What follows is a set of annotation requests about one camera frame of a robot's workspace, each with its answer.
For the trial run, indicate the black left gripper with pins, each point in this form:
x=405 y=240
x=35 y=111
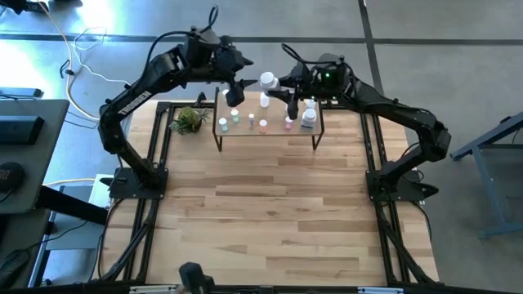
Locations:
x=231 y=61

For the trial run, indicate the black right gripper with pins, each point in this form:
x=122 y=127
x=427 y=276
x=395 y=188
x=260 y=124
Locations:
x=306 y=81

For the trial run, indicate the large white round jar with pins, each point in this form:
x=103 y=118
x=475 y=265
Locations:
x=268 y=80

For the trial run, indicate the white ribbed-lid plastic jar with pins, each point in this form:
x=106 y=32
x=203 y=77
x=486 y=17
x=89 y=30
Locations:
x=264 y=101

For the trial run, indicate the green vial white cap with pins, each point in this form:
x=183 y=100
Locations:
x=234 y=116
x=225 y=92

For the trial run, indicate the pink vial white cap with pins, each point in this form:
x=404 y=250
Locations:
x=287 y=124

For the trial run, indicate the white bottle blue label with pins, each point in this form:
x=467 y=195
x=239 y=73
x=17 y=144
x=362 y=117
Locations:
x=308 y=118

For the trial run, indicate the small pink bottle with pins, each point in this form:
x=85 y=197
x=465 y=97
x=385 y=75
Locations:
x=263 y=126

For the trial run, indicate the thin grey tube vial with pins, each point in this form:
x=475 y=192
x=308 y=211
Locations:
x=251 y=119

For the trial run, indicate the teal vial white cap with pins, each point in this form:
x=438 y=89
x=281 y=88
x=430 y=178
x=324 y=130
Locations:
x=223 y=124

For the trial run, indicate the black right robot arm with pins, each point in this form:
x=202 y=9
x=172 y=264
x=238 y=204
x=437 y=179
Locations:
x=408 y=118

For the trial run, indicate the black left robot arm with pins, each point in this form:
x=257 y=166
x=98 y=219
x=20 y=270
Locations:
x=135 y=98

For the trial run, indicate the wooden shelf black legs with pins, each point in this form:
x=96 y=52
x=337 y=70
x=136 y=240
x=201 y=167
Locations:
x=278 y=130

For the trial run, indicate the potted green plant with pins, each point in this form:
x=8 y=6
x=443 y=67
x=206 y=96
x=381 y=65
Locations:
x=187 y=120

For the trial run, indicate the white box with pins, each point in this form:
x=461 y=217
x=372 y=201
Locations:
x=96 y=196

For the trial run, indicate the black handheld device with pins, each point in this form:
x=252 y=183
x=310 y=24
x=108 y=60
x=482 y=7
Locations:
x=196 y=279

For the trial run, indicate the black desk leg bar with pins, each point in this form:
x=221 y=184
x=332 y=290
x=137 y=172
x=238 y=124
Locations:
x=69 y=204

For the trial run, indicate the grey desk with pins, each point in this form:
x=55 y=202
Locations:
x=37 y=163

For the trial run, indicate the person's shoe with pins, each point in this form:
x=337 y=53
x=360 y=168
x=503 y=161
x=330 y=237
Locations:
x=24 y=5

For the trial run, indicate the black box device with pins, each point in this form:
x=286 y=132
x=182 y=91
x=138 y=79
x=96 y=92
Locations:
x=20 y=130

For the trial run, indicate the grey floor plate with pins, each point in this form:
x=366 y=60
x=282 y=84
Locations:
x=73 y=234

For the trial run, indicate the black cap orange print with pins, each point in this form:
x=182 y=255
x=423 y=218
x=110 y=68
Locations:
x=11 y=177

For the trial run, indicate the black aluminium frame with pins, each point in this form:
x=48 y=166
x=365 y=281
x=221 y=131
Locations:
x=371 y=109

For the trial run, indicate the white edge bracket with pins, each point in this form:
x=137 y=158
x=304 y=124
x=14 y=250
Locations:
x=380 y=290
x=153 y=289

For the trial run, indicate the grey-blue table leg frame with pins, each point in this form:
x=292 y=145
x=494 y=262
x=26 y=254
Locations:
x=488 y=192

